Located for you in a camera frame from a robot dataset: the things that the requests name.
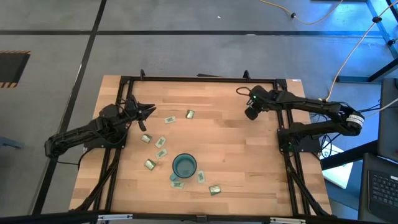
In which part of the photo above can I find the black aluminium table frame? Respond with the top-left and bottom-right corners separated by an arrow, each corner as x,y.
70,69 -> 333,218

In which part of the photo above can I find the teal speckled ceramic mug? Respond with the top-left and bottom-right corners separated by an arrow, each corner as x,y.
169,152 -> 198,182

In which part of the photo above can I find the white box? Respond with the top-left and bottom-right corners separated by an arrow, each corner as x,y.
321,141 -> 354,190

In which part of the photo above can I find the black diagonal desk bar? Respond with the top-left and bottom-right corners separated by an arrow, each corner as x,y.
320,139 -> 379,171

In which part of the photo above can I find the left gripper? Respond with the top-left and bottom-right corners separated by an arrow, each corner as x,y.
124,94 -> 156,133

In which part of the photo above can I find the silver mount bracket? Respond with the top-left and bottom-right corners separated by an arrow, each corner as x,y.
269,217 -> 307,224
98,213 -> 134,222

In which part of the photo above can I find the black laptop keyboard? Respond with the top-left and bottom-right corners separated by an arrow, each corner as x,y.
357,152 -> 398,224

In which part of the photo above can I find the grey floor object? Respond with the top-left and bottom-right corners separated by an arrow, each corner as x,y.
0,136 -> 25,149

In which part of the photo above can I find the white cable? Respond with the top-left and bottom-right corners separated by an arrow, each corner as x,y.
357,98 -> 398,119

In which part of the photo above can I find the black hazard striped floor hatch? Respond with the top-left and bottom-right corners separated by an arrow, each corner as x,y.
0,50 -> 31,89

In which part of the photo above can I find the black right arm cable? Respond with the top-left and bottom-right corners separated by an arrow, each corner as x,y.
235,86 -> 253,106

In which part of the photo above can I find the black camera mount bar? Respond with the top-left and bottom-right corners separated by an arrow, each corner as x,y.
0,210 -> 398,224

